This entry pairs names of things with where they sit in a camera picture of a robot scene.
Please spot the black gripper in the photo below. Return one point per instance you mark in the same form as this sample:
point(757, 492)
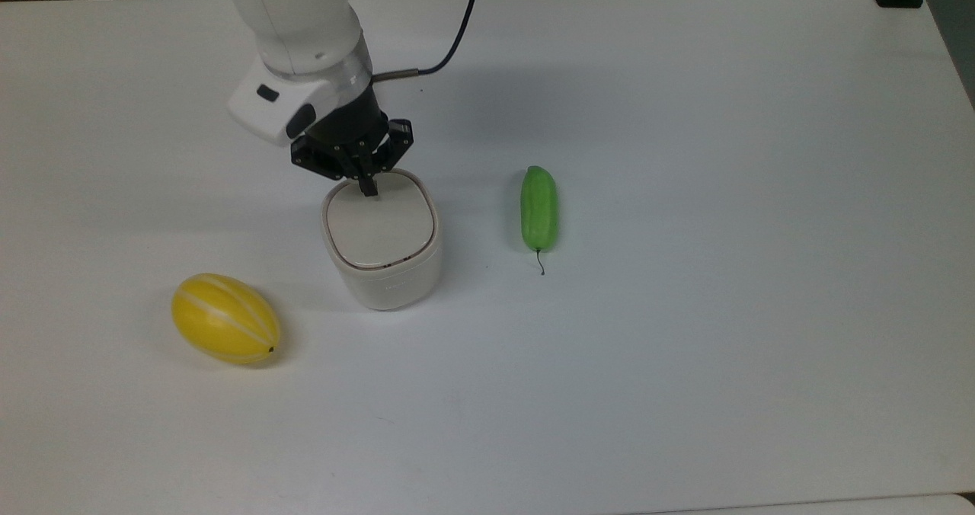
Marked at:
point(350, 123)

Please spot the white garbage bin lid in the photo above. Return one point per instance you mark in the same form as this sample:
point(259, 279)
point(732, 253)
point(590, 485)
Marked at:
point(381, 229)

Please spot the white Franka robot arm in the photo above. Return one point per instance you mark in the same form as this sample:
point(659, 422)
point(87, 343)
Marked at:
point(297, 27)

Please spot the white round garbage bin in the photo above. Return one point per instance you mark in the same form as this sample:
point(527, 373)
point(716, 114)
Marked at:
point(390, 290)

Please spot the green toy cucumber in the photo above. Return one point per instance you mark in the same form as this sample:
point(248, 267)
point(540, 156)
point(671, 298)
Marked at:
point(539, 209)

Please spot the yellow striped toy melon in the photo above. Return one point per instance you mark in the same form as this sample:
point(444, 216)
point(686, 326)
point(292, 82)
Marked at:
point(225, 318)

